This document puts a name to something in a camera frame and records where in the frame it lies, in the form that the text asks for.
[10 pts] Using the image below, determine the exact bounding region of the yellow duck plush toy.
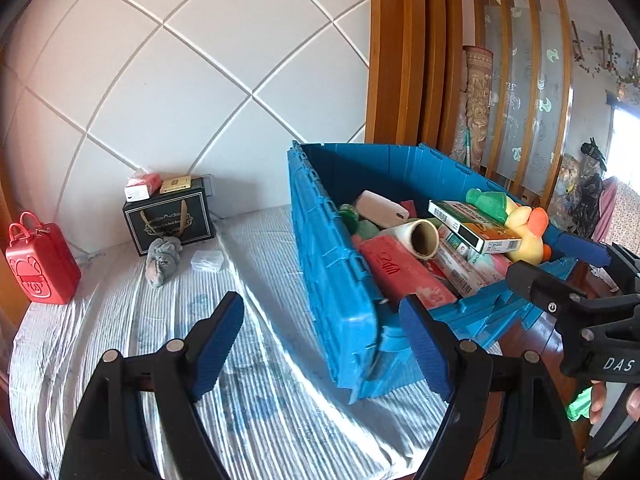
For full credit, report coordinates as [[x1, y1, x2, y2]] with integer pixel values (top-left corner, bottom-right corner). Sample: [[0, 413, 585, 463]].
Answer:
[[465, 188, 551, 266]]

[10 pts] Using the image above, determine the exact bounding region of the green orange medicine box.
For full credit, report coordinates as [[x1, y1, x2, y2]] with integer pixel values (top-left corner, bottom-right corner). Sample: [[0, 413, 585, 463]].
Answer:
[[428, 200, 522, 254]]

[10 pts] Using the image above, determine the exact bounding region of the rolled patterned carpet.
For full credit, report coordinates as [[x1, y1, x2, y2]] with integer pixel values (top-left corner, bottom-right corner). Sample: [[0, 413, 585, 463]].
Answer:
[[451, 46, 494, 171]]

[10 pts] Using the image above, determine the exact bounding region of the person's right hand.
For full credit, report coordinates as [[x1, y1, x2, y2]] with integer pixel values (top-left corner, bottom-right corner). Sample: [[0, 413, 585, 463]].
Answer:
[[588, 380, 640, 426]]

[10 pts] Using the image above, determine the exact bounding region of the white paper roll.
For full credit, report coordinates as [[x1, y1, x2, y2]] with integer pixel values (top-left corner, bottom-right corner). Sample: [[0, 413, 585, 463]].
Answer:
[[380, 219, 439, 261]]

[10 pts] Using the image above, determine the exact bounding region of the grey plush toy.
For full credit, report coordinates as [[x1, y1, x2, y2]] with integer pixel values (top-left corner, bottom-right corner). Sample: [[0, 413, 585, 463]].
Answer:
[[145, 236, 182, 288]]

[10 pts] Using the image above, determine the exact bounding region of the yellow flat box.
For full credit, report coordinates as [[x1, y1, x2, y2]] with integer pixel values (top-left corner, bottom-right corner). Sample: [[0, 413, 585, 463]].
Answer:
[[160, 174, 192, 194]]

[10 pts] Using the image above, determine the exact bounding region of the clear plastic box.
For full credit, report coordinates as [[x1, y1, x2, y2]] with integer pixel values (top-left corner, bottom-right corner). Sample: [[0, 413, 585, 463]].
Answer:
[[191, 250, 224, 273]]

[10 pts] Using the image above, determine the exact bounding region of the green round jar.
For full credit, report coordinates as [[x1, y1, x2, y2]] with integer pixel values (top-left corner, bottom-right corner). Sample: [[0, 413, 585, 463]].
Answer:
[[338, 204, 360, 235]]

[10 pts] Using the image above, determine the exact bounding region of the pink tissue pack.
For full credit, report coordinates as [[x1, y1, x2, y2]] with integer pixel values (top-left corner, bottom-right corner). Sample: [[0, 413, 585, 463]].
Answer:
[[124, 170, 162, 203]]

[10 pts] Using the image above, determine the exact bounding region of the pink white packet box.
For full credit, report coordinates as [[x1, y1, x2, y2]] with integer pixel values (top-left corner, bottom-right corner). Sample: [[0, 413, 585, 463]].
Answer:
[[354, 191, 409, 229]]

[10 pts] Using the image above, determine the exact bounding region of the dark green gift bag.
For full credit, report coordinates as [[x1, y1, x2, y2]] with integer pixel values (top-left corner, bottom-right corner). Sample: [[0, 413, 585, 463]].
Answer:
[[122, 177, 216, 256]]

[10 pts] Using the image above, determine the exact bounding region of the red bear suitcase box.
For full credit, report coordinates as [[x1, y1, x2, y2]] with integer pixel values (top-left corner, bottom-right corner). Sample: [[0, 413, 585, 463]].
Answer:
[[6, 210, 81, 304]]

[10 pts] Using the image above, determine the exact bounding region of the blue plastic storage crate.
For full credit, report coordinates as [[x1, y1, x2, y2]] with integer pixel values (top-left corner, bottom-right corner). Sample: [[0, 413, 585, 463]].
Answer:
[[286, 140, 582, 404]]

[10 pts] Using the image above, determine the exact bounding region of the red white medicine box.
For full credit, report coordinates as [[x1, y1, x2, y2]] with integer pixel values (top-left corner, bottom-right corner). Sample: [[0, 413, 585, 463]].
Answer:
[[434, 242, 485, 298]]

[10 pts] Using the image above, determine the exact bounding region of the red pouch in crate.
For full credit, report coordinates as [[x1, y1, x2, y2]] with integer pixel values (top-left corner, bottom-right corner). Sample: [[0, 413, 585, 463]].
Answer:
[[358, 235, 457, 311]]

